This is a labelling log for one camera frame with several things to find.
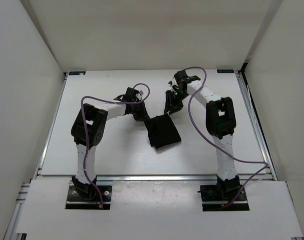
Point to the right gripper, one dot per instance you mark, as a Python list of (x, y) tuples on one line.
[(169, 101)]

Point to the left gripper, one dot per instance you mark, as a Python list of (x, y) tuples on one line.
[(142, 116)]

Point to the black skirt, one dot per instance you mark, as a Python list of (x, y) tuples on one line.
[(162, 131)]

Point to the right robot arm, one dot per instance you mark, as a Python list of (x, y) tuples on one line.
[(220, 123)]

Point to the right blue corner label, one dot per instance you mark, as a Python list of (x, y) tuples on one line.
[(225, 71)]

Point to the blue corner label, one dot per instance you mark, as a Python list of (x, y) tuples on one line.
[(77, 73), (225, 71)]

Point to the left blue corner label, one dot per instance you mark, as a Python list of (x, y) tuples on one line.
[(77, 73)]

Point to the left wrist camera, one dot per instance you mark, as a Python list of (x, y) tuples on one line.
[(132, 95)]

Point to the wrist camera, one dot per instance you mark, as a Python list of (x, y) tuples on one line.
[(132, 95), (181, 79)]

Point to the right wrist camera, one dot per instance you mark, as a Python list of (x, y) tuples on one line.
[(181, 79)]

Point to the front aluminium rail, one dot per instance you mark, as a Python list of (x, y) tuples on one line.
[(193, 177)]

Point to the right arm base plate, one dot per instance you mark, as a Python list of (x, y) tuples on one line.
[(213, 199)]

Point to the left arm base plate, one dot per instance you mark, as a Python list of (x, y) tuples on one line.
[(79, 200)]

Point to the left aluminium frame rail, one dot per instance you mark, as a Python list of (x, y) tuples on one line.
[(11, 232)]

